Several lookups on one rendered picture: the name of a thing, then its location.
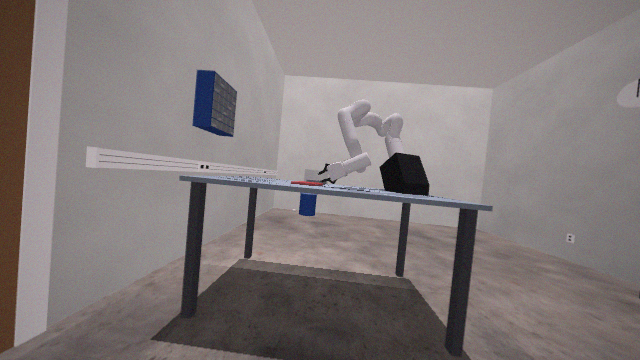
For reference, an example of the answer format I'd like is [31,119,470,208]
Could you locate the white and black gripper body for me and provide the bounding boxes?
[327,162,347,181]

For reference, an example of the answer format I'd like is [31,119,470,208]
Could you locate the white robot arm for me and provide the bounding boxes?
[338,100,405,177]

